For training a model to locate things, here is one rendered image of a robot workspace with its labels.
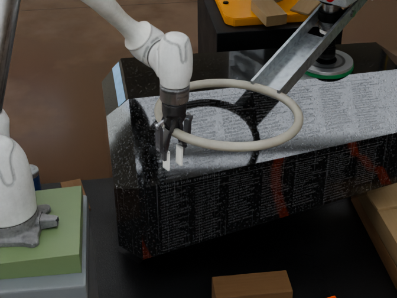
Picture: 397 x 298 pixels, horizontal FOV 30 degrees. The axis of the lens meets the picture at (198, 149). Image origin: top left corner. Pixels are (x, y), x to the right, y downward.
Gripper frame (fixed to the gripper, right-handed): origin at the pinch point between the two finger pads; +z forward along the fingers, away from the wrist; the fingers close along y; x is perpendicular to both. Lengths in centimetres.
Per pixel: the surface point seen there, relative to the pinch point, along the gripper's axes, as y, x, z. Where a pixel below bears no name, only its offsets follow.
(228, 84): 36.5, 17.6, -9.1
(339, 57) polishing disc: 92, 15, -8
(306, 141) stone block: 63, 1, 14
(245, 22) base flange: 99, 80, 0
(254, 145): 14.3, -21.7, -10.4
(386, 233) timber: 98, -17, 61
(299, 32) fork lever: 70, 18, -21
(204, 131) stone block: 30.8, 22.5, 10.3
